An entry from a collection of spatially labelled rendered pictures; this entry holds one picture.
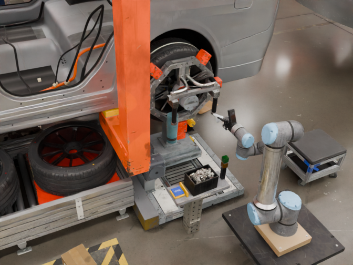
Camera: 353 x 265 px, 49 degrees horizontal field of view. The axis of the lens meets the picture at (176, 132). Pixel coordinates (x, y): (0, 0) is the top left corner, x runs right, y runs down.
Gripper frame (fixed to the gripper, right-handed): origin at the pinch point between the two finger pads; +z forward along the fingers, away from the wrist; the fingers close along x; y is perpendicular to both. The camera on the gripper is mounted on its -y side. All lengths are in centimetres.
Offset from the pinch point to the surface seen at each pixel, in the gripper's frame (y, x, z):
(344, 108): 83, 206, 47
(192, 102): -1.9, -16.1, 15.4
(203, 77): -19.3, -6.1, 20.0
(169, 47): -35, -22, 45
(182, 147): 61, -10, 37
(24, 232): 61, -151, 1
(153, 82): -16, -41, 31
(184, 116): 21.5, -13.7, 29.9
